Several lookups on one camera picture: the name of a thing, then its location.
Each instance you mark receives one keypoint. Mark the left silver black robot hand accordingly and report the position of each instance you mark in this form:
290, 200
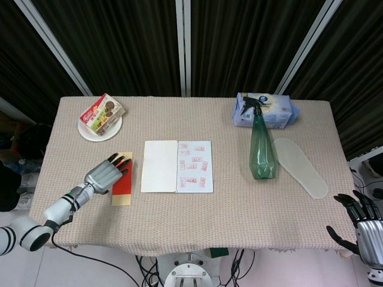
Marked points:
100, 176

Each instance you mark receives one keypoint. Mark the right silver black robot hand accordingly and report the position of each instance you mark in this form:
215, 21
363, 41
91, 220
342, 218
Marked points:
369, 236

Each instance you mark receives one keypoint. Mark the red and tan card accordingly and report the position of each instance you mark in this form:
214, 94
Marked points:
122, 186

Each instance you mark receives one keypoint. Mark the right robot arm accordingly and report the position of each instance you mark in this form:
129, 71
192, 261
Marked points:
376, 278

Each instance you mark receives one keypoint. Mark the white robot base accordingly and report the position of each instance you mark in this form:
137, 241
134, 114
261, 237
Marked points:
188, 272

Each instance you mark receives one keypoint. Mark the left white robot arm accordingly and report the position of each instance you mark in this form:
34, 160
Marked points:
57, 209

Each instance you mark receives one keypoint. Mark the white round plate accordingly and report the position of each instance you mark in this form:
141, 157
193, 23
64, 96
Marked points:
87, 136

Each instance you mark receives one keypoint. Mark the cookie snack box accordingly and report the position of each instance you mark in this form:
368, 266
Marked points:
101, 115

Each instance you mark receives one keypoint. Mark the open notebook with red stamps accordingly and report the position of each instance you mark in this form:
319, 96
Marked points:
161, 167

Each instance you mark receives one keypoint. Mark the white equipment stand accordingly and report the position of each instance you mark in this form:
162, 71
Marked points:
363, 167

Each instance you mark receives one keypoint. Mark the black trash bag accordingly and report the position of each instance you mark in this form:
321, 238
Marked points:
34, 142

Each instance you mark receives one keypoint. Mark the plastic water bottles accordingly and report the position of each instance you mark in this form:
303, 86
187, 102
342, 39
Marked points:
21, 166

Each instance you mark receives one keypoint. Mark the pale shoe insole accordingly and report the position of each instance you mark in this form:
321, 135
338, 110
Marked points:
299, 167

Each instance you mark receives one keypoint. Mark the beige woven tablecloth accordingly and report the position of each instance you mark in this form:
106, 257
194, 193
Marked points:
191, 218

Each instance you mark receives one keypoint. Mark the cardboard box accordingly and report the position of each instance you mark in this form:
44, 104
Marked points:
9, 131

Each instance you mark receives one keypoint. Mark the black pleated curtain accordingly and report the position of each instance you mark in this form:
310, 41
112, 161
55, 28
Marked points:
125, 45

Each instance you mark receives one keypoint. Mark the green plastic spray bottle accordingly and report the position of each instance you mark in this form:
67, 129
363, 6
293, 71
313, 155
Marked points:
263, 149

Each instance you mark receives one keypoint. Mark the green block under table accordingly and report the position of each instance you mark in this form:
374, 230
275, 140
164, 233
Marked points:
218, 253

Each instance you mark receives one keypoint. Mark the blue wet wipes pack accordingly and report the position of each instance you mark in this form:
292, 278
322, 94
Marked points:
278, 115

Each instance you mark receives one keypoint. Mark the white partition post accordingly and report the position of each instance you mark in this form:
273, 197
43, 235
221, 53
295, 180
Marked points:
183, 45
308, 48
57, 45

